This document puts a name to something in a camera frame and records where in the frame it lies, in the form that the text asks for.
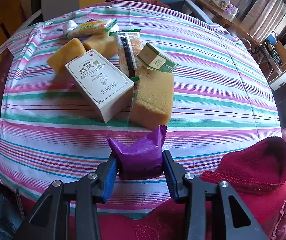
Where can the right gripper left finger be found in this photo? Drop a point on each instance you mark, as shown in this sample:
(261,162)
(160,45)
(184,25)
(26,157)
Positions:
(49,218)

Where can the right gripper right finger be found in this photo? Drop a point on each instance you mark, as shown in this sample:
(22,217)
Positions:
(231,218)

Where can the purple snack packet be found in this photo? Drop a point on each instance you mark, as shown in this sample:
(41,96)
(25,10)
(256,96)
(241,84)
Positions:
(143,159)

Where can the yellow sponge block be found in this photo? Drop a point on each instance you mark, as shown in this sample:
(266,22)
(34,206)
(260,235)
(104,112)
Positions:
(153,102)

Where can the large white medicine box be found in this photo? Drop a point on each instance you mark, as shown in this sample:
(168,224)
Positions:
(107,88)

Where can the yellow sponge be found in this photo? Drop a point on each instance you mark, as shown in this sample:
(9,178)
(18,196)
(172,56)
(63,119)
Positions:
(104,44)
(71,50)

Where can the small green white box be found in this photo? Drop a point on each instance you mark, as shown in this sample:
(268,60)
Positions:
(154,58)

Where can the cracker packet green ends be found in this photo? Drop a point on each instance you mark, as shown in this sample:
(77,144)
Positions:
(129,46)

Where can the yellow green biscuit packet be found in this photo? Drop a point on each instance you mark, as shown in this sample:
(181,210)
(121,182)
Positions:
(90,28)

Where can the white plastic ball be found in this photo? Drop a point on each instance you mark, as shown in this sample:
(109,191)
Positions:
(69,26)

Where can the red towel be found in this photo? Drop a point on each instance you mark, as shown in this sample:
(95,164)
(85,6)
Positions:
(258,169)

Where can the wooden desk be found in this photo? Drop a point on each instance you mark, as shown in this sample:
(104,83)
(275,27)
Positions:
(226,20)

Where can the pink curtain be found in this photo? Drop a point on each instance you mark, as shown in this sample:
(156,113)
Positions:
(263,17)

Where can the dark red cloth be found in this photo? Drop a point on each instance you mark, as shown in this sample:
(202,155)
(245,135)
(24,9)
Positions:
(153,2)

